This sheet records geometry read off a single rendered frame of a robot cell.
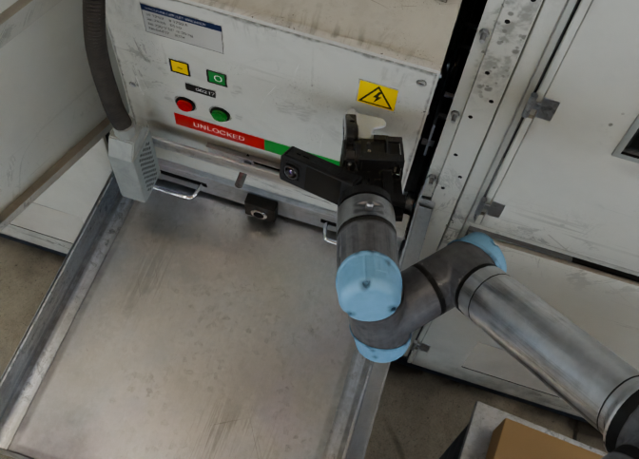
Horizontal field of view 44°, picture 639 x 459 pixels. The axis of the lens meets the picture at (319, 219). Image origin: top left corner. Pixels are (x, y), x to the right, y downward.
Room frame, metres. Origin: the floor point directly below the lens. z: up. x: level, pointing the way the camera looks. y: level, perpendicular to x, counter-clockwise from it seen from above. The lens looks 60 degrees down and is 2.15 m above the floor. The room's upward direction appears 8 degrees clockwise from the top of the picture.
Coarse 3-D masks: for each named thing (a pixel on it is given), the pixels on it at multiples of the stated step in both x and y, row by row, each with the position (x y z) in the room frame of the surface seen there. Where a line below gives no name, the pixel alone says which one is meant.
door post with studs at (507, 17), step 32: (512, 0) 0.84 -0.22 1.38; (480, 32) 0.84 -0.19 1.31; (512, 32) 0.84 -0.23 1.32; (480, 64) 0.84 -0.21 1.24; (512, 64) 0.83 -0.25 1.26; (480, 96) 0.84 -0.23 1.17; (448, 128) 0.85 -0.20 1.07; (480, 128) 0.83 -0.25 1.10; (448, 160) 0.84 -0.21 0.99; (448, 192) 0.84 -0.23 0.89
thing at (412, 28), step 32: (192, 0) 0.77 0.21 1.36; (224, 0) 0.78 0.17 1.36; (256, 0) 0.79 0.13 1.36; (288, 0) 0.79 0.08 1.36; (320, 0) 0.80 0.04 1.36; (352, 0) 0.81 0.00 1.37; (384, 0) 0.82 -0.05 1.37; (416, 0) 0.83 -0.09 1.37; (448, 0) 0.83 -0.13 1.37; (320, 32) 0.74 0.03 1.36; (352, 32) 0.75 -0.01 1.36; (384, 32) 0.76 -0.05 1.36; (416, 32) 0.77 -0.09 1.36; (448, 32) 0.78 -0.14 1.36; (416, 64) 0.71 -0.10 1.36
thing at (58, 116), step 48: (0, 0) 0.81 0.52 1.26; (48, 0) 0.87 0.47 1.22; (0, 48) 0.79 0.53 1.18; (48, 48) 0.86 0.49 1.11; (0, 96) 0.76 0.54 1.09; (48, 96) 0.84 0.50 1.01; (96, 96) 0.92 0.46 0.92; (0, 144) 0.73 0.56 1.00; (48, 144) 0.81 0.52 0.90; (0, 192) 0.70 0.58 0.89
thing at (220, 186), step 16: (160, 160) 0.81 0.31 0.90; (176, 176) 0.80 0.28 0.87; (192, 176) 0.79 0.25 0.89; (208, 176) 0.79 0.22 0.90; (208, 192) 0.79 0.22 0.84; (224, 192) 0.78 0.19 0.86; (240, 192) 0.78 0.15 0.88; (256, 192) 0.77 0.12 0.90; (288, 208) 0.76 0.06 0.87; (304, 208) 0.75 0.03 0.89; (320, 208) 0.76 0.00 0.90; (320, 224) 0.75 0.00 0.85; (336, 224) 0.74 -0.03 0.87; (400, 224) 0.75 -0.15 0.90; (400, 240) 0.72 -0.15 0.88
